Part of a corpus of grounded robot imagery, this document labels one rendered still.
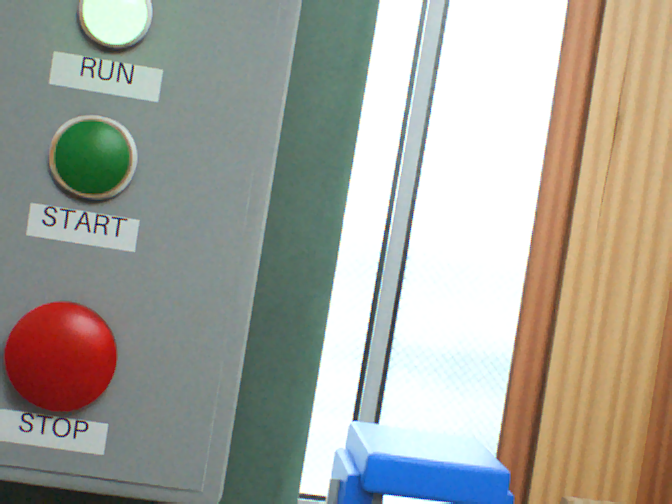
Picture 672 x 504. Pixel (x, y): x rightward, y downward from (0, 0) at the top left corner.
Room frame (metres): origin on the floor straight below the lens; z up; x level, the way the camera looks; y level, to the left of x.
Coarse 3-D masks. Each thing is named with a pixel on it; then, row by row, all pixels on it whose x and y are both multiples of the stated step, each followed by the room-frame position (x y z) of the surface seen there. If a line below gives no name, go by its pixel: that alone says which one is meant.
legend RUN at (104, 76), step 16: (64, 64) 0.30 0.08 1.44; (80, 64) 0.30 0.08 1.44; (96, 64) 0.31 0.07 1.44; (112, 64) 0.31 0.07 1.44; (128, 64) 0.31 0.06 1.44; (64, 80) 0.30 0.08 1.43; (80, 80) 0.30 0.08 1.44; (96, 80) 0.31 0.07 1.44; (112, 80) 0.31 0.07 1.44; (128, 80) 0.31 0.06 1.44; (144, 80) 0.31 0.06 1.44; (160, 80) 0.31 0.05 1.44; (128, 96) 0.31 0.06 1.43; (144, 96) 0.31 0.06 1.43
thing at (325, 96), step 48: (336, 0) 0.37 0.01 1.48; (336, 48) 0.37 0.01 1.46; (288, 96) 0.37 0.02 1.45; (336, 96) 0.37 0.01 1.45; (288, 144) 0.37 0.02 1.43; (336, 144) 0.38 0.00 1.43; (288, 192) 0.37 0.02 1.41; (336, 192) 0.38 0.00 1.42; (288, 240) 0.37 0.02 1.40; (336, 240) 0.38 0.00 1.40; (288, 288) 0.37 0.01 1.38; (288, 336) 0.37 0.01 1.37; (240, 384) 0.37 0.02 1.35; (288, 384) 0.37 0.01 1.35; (240, 432) 0.37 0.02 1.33; (288, 432) 0.37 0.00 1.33; (240, 480) 0.37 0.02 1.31; (288, 480) 0.38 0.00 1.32
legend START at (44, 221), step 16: (32, 208) 0.30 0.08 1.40; (48, 208) 0.30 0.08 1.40; (32, 224) 0.30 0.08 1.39; (48, 224) 0.30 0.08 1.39; (64, 224) 0.30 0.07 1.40; (80, 224) 0.31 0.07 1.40; (96, 224) 0.31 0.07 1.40; (112, 224) 0.31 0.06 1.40; (128, 224) 0.31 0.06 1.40; (64, 240) 0.30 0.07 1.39; (80, 240) 0.31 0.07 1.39; (96, 240) 0.31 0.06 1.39; (112, 240) 0.31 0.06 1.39; (128, 240) 0.31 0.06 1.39
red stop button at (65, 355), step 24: (48, 312) 0.30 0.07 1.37; (72, 312) 0.30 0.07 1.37; (24, 336) 0.29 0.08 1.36; (48, 336) 0.29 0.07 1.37; (72, 336) 0.30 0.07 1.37; (96, 336) 0.30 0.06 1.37; (24, 360) 0.29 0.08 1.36; (48, 360) 0.29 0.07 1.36; (72, 360) 0.30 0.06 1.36; (96, 360) 0.30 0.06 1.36; (24, 384) 0.30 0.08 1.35; (48, 384) 0.30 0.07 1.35; (72, 384) 0.30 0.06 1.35; (96, 384) 0.30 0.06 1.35; (48, 408) 0.30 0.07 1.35; (72, 408) 0.30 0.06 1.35
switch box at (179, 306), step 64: (0, 0) 0.30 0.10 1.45; (64, 0) 0.30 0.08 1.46; (192, 0) 0.31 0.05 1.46; (256, 0) 0.31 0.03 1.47; (0, 64) 0.30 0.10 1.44; (192, 64) 0.31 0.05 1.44; (256, 64) 0.31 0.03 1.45; (0, 128) 0.30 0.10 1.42; (128, 128) 0.31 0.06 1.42; (192, 128) 0.31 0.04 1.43; (256, 128) 0.31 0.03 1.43; (0, 192) 0.30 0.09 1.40; (64, 192) 0.30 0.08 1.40; (128, 192) 0.31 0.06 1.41; (192, 192) 0.31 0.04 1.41; (256, 192) 0.31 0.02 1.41; (0, 256) 0.30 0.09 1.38; (64, 256) 0.31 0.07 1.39; (128, 256) 0.31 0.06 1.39; (192, 256) 0.31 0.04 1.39; (256, 256) 0.31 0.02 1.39; (0, 320) 0.30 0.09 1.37; (128, 320) 0.31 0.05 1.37; (192, 320) 0.31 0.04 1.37; (0, 384) 0.30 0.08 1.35; (128, 384) 0.31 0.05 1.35; (192, 384) 0.31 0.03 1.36; (0, 448) 0.30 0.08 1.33; (128, 448) 0.31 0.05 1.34; (192, 448) 0.31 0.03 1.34
